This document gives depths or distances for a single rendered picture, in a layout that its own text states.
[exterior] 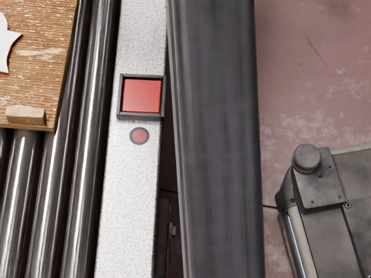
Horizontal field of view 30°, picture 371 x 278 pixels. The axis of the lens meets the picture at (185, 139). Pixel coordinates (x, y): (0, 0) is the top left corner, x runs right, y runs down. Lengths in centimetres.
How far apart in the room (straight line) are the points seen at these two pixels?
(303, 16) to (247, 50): 194
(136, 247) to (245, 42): 61
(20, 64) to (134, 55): 19
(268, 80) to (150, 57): 110
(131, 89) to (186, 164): 66
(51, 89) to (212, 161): 69
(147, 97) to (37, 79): 18
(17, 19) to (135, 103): 25
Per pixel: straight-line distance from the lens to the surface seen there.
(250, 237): 47
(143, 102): 110
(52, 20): 119
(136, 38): 118
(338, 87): 226
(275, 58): 227
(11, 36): 117
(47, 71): 113
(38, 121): 108
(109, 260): 101
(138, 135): 108
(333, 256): 176
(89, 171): 106
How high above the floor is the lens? 188
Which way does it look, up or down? 64 degrees down
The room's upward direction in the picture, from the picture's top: 3 degrees clockwise
